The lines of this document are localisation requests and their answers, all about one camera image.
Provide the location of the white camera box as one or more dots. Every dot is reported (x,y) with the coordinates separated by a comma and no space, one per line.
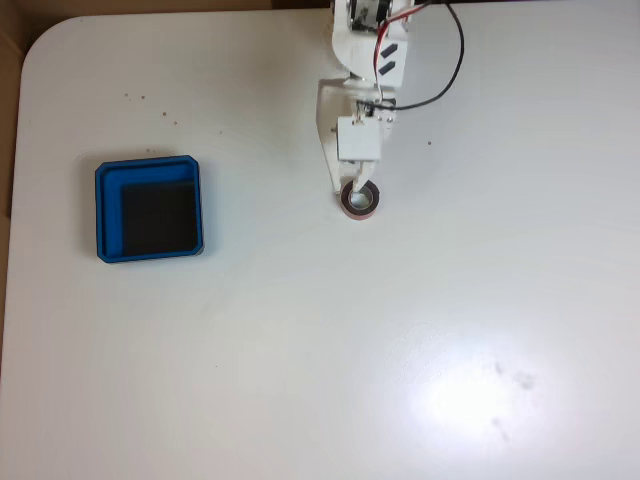
(360,140)

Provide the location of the blue plastic box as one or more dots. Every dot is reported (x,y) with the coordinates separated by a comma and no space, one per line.
(110,210)

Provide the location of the red tape roll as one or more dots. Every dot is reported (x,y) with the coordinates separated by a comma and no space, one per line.
(362,212)

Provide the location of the black square liner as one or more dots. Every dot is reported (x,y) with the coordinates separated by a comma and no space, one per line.
(155,220)

